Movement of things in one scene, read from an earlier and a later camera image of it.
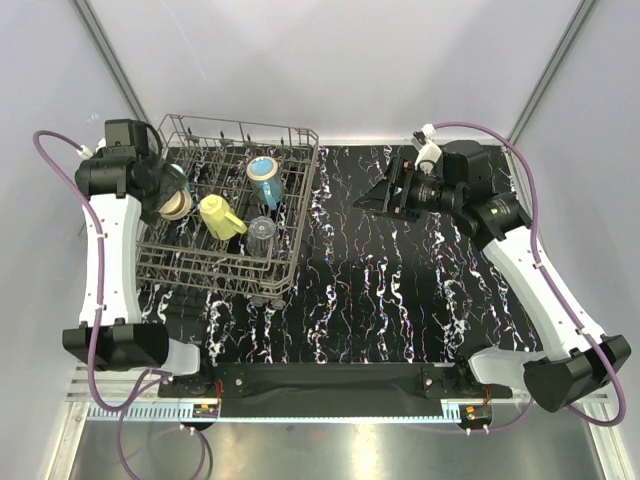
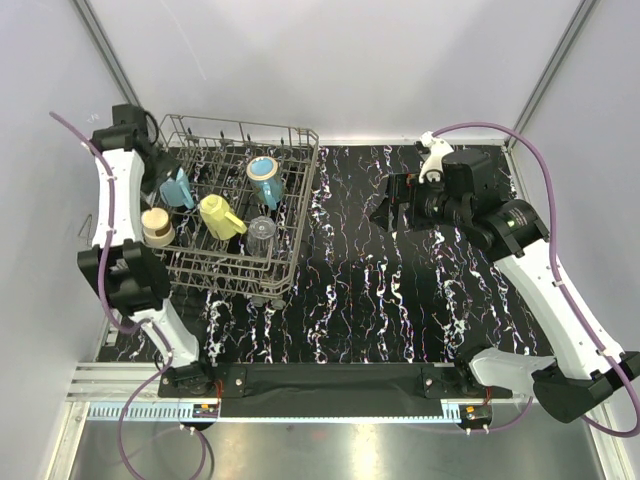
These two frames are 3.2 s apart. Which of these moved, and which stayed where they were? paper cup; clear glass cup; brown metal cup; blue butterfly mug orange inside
Moved: brown metal cup
Stayed: paper cup; clear glass cup; blue butterfly mug orange inside
